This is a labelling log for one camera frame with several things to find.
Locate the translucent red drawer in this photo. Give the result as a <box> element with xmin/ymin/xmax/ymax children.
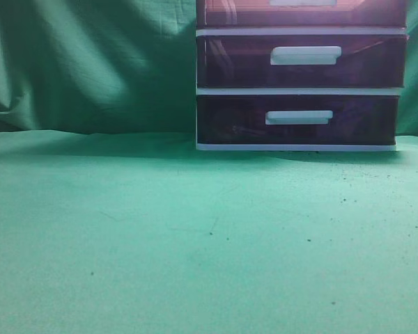
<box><xmin>196</xmin><ymin>95</ymin><xmax>398</xmax><ymax>145</ymax></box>
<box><xmin>196</xmin><ymin>0</ymin><xmax>408</xmax><ymax>28</ymax></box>
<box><xmin>196</xmin><ymin>35</ymin><xmax>407</xmax><ymax>88</ymax></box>

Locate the green cloth backdrop and cover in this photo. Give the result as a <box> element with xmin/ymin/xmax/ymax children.
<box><xmin>0</xmin><ymin>1</ymin><xmax>418</xmax><ymax>333</ymax></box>

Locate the white plastic drawer cabinet frame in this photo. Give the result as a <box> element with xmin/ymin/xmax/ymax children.
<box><xmin>195</xmin><ymin>0</ymin><xmax>409</xmax><ymax>152</ymax></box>

